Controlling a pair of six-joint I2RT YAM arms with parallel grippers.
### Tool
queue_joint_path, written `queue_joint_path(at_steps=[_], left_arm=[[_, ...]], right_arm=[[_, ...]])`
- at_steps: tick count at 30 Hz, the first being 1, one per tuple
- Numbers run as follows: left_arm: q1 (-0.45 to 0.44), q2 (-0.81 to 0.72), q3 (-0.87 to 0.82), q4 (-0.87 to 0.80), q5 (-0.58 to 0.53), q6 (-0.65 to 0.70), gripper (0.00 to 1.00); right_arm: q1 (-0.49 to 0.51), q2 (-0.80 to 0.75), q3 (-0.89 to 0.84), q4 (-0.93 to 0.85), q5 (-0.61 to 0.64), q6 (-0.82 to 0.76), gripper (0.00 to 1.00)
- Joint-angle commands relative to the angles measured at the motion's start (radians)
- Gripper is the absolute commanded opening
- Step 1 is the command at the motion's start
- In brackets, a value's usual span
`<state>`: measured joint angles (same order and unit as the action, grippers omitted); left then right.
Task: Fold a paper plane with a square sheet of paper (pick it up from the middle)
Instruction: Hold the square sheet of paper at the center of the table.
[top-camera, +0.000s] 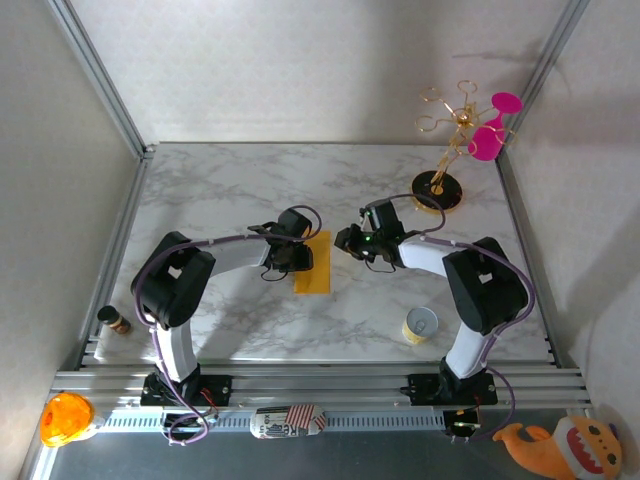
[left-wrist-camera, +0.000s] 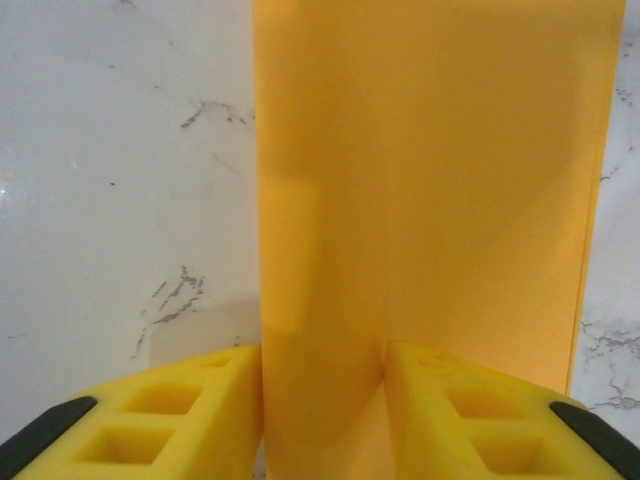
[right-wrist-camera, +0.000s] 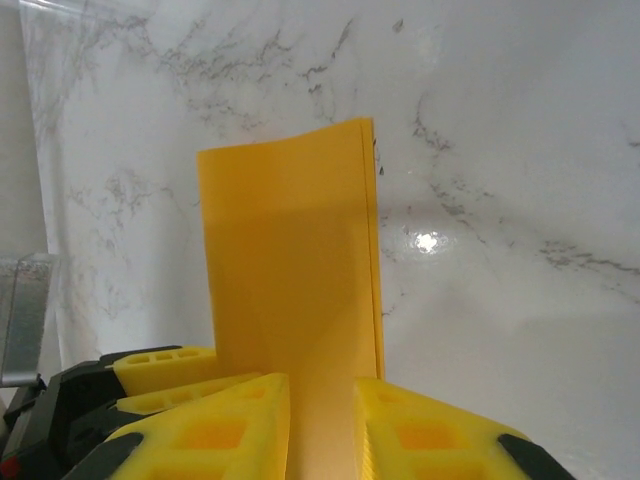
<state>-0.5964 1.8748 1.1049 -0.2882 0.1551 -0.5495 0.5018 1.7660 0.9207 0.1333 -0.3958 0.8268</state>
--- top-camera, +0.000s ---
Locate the pink wine glass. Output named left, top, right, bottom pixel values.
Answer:
left=467, top=92, right=524, bottom=162

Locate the orange plush monster toy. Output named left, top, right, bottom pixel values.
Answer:
left=492, top=414, right=624, bottom=480

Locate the yellow tin can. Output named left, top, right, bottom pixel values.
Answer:
left=401, top=306, right=440, bottom=346

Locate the black controller box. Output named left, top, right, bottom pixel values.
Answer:
left=442, top=409, right=484, bottom=440
left=162, top=412, right=211, bottom=434

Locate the aluminium side rail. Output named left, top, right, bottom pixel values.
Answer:
left=74, top=144, right=156, bottom=371
left=496, top=149, right=574, bottom=371

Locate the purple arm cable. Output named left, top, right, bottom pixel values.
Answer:
left=366, top=193, right=537, bottom=442
left=132, top=204, right=324, bottom=447

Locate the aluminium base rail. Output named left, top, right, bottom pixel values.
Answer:
left=49, top=367, right=594, bottom=416

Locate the aluminium frame post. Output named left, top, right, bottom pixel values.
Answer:
left=494, top=0, right=592, bottom=161
left=47, top=0, right=156, bottom=159

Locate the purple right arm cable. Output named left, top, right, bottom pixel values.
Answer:
left=366, top=193, right=537, bottom=442

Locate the gold cup holder stand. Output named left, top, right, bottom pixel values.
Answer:
left=410, top=79, right=519, bottom=215

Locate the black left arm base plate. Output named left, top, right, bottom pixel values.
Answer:
left=140, top=373, right=234, bottom=407

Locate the slotted grey cable duct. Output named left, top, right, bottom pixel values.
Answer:
left=102, top=408, right=446, bottom=432

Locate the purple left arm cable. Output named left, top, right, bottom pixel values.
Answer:
left=132, top=204, right=324, bottom=447

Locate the orange plastic ball toy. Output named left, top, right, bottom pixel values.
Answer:
left=39, top=392, right=106, bottom=448

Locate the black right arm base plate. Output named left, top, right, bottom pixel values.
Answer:
left=407, top=372, right=499, bottom=406

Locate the yellow paper sheet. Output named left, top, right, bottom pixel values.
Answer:
left=293, top=229, right=333, bottom=296

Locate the crushed printed drink can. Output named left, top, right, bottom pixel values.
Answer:
left=249, top=403, right=327, bottom=440

